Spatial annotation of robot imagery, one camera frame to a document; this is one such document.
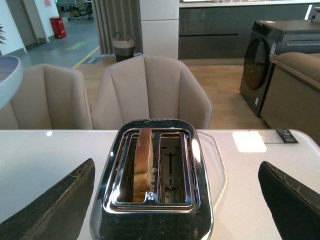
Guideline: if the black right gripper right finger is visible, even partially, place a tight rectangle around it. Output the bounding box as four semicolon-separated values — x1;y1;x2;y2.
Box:
258;161;320;240

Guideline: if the white chrome two-slot toaster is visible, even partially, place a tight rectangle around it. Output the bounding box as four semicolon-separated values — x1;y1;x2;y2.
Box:
90;119;224;240

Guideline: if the light blue round plate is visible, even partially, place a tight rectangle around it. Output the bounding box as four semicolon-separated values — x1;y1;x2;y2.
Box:
0;55;23;109

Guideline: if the beige chair on left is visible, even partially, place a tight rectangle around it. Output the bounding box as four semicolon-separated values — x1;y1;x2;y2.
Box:
0;64;93;130

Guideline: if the black label sticker on table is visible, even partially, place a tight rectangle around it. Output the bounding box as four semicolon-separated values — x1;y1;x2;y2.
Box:
275;128;299;144

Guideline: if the grey kitchen counter cabinet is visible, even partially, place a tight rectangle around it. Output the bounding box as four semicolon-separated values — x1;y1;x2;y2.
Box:
178;0;320;60

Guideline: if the beige chair on right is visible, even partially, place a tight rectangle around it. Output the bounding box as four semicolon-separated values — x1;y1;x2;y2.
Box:
91;55;213;130

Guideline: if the beige sofa armrest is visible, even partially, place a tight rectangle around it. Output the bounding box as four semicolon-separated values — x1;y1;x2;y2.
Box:
261;52;320;143

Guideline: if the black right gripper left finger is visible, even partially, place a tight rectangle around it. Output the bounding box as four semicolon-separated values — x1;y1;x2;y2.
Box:
0;158;96;240

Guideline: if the beige chair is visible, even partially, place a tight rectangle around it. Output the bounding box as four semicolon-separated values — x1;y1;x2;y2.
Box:
91;55;213;130
0;64;93;130

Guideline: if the woven basket with handles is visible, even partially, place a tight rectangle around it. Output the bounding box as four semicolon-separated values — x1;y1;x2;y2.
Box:
112;32;135;62

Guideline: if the slice of bread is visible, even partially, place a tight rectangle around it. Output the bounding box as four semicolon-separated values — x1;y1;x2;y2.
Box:
133;127;154;203

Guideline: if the white pillar column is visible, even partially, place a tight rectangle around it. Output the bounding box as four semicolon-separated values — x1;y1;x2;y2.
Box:
139;0;179;59

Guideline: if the grey pleated curtain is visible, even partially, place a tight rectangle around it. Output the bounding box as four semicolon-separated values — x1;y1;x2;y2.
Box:
91;0;143;55

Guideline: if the dark front-load washing machine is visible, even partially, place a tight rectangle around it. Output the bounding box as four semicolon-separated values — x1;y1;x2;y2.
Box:
239;20;320;117

